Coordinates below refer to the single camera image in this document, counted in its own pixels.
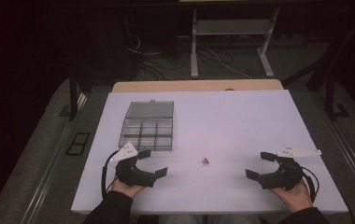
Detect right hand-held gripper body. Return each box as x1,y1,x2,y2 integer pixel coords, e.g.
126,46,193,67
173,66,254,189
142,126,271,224
259,144,322,191

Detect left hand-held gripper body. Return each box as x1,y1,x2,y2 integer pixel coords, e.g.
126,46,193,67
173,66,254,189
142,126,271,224
109,141,158,189

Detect clear plastic compartment box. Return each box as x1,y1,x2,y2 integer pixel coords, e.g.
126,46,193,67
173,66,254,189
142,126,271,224
118,99,175,152

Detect person's left hand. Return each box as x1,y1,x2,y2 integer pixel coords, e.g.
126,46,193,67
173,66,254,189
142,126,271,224
111,175,147,199

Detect person's right hand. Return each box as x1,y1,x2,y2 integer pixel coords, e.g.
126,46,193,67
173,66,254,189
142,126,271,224
268,180,314,214

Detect black stand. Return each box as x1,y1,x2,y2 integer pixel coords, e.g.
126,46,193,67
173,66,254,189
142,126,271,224
324,74,351,121
67,69,88,121

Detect wooden table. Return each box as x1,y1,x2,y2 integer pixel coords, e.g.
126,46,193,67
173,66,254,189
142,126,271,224
112,78,285,93

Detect white metal stand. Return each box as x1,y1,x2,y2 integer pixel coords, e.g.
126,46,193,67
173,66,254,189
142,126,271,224
190,7,281,78

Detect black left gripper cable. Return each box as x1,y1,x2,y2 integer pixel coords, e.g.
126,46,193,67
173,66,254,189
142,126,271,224
101,149,121,199

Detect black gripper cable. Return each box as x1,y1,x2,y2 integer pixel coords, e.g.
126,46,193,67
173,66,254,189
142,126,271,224
101,149,121,199
301,166,320,203

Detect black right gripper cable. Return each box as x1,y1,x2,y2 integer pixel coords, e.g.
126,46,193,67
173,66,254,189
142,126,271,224
301,166,320,203

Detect metal floor rail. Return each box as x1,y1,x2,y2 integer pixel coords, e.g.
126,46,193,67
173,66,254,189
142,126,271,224
20,92,88,224
321,118,355,200

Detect black floor cables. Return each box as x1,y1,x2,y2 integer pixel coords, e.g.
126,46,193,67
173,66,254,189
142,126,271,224
137,46,195,81

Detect white floor cable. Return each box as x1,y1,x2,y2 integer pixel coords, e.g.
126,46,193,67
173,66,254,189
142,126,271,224
205,46,254,79

